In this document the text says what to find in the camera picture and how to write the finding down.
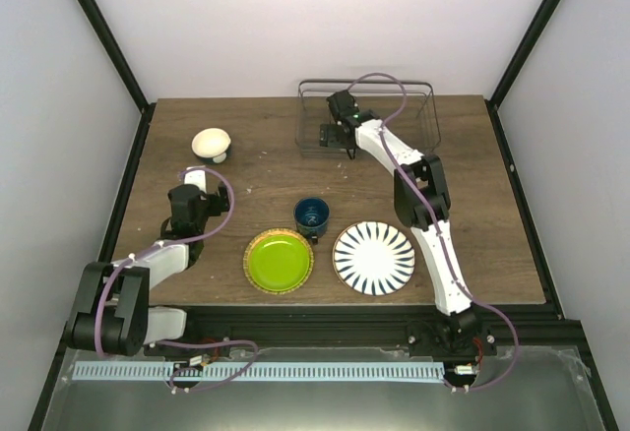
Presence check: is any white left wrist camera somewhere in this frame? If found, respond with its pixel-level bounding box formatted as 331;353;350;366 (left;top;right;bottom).
182;166;207;195

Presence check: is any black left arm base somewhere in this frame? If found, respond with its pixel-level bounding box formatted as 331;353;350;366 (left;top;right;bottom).
143;338;230;359

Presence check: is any dark blue mug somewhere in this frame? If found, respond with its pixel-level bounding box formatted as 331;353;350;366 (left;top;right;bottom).
293;197;330;245

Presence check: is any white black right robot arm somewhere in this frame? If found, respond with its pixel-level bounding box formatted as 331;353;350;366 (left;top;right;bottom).
320;90;474;355

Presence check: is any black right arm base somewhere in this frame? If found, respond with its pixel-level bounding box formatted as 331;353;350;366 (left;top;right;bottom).
406;309;497;361

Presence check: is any white blue striped plate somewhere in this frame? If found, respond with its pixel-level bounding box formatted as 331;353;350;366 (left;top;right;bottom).
333;221;415;296

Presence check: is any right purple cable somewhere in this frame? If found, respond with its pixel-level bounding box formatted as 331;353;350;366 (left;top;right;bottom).
346;72;521;394

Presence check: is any woven yellow round placemat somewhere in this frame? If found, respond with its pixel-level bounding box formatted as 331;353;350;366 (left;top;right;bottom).
243;227;315;296

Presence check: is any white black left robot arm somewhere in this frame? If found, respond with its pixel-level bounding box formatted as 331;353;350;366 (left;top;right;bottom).
63;183;233;356

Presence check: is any white and teal bowl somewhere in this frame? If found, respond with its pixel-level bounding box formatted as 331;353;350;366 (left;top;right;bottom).
191;128;231;164

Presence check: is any lime green plate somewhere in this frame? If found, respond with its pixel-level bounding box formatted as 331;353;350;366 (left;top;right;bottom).
247;233;312;291

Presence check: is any grey wire dish rack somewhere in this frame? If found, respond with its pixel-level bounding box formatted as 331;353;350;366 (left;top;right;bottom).
295;77;441;158

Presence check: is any light blue slotted cable duct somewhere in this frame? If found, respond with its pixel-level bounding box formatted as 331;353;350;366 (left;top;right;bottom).
71;361;445;383

